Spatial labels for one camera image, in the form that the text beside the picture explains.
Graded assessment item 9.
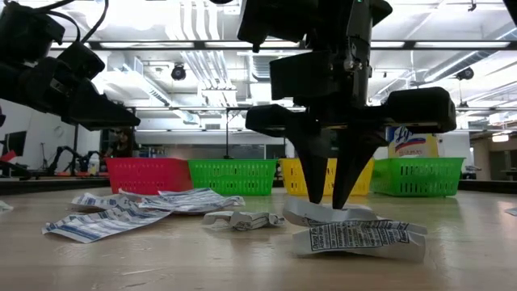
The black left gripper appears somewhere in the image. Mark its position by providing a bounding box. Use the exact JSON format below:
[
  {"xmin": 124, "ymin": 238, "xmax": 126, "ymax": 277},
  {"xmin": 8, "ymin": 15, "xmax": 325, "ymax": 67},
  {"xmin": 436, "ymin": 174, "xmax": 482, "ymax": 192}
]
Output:
[{"xmin": 0, "ymin": 2, "xmax": 141, "ymax": 133}]

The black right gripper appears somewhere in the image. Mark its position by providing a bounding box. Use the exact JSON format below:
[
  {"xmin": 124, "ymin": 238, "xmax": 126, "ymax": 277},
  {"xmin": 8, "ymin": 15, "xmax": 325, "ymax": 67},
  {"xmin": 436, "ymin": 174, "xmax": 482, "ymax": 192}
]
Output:
[{"xmin": 245, "ymin": 51, "xmax": 457, "ymax": 210}]

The white alcohol prep pad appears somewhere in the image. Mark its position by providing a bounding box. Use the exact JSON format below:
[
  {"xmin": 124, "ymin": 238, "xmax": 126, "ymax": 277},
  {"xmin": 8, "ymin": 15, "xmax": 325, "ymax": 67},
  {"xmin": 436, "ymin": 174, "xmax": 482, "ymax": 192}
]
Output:
[
  {"xmin": 201, "ymin": 209, "xmax": 286, "ymax": 232},
  {"xmin": 281, "ymin": 196, "xmax": 380, "ymax": 227},
  {"xmin": 291, "ymin": 219, "xmax": 428, "ymax": 263}
]

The yellow plastic basket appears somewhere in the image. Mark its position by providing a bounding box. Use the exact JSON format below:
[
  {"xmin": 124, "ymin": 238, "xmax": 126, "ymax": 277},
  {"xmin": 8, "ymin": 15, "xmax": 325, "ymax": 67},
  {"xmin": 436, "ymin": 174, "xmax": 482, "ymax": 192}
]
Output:
[{"xmin": 278, "ymin": 157, "xmax": 376, "ymax": 197}]

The person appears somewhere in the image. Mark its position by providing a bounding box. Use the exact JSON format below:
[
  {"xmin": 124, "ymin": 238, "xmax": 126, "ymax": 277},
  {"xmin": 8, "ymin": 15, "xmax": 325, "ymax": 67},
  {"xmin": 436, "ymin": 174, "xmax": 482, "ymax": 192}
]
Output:
[{"xmin": 103, "ymin": 128, "xmax": 137, "ymax": 159}]

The green plastic basket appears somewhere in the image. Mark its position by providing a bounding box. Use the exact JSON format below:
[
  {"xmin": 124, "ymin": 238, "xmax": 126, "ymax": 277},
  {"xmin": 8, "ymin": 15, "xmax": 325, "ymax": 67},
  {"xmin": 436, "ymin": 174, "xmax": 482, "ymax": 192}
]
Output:
[
  {"xmin": 369, "ymin": 156, "xmax": 467, "ymax": 198},
  {"xmin": 187, "ymin": 158, "xmax": 280, "ymax": 197}
]

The yellow disinfecting wipes canister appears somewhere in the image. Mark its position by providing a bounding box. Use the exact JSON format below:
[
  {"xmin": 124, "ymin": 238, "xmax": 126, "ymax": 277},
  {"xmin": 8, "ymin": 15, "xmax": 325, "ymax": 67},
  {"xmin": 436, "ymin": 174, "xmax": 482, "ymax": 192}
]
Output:
[{"xmin": 385, "ymin": 125, "xmax": 440, "ymax": 159}]

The red plastic basket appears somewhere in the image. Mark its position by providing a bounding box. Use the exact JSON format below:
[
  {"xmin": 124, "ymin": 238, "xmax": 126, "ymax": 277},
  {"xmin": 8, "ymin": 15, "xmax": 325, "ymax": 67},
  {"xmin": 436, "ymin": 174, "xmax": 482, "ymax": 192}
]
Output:
[{"xmin": 105, "ymin": 157, "xmax": 194, "ymax": 196}]

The black ceiling spotlight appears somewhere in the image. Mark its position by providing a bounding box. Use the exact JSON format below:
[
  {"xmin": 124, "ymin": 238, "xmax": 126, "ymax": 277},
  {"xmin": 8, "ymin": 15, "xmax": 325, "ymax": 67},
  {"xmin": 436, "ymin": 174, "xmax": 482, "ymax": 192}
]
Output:
[
  {"xmin": 456, "ymin": 66, "xmax": 476, "ymax": 82},
  {"xmin": 170, "ymin": 62, "xmax": 187, "ymax": 82}
]

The blue striped bandage wrapper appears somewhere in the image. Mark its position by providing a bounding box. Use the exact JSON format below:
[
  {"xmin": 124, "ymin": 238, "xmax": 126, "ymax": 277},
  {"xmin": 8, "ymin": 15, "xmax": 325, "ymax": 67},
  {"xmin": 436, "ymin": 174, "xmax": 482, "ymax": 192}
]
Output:
[
  {"xmin": 42, "ymin": 204, "xmax": 173, "ymax": 244},
  {"xmin": 118, "ymin": 188, "xmax": 170, "ymax": 209},
  {"xmin": 157, "ymin": 187, "xmax": 246, "ymax": 215},
  {"xmin": 70, "ymin": 192, "xmax": 134, "ymax": 213}
]

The black monitor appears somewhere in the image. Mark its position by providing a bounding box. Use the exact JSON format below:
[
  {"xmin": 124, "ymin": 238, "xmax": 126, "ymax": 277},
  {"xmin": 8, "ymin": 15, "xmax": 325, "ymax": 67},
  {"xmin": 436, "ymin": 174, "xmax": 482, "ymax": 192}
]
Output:
[{"xmin": 2, "ymin": 129, "xmax": 28, "ymax": 158}]

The black overhead frame beam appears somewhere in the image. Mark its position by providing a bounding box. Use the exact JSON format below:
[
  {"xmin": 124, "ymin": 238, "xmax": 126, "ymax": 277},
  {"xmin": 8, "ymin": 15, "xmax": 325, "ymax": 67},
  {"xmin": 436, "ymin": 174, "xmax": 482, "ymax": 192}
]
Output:
[{"xmin": 46, "ymin": 39, "xmax": 517, "ymax": 52}]

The black metal rack frame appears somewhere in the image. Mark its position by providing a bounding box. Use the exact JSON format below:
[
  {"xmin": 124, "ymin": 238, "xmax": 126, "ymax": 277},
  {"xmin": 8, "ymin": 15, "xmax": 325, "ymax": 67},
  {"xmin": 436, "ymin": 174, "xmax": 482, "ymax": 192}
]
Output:
[{"xmin": 224, "ymin": 106, "xmax": 288, "ymax": 160}]

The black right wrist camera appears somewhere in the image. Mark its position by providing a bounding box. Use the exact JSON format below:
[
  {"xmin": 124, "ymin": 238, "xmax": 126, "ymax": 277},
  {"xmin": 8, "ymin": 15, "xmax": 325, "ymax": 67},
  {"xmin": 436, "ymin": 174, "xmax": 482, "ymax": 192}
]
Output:
[{"xmin": 269, "ymin": 51, "xmax": 344, "ymax": 102}]

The black aluminium table frame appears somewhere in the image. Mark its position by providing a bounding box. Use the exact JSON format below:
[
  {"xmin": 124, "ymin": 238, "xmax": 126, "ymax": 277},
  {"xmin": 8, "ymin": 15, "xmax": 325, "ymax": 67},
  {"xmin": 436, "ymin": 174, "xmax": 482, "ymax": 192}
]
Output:
[{"xmin": 0, "ymin": 177, "xmax": 517, "ymax": 197}]

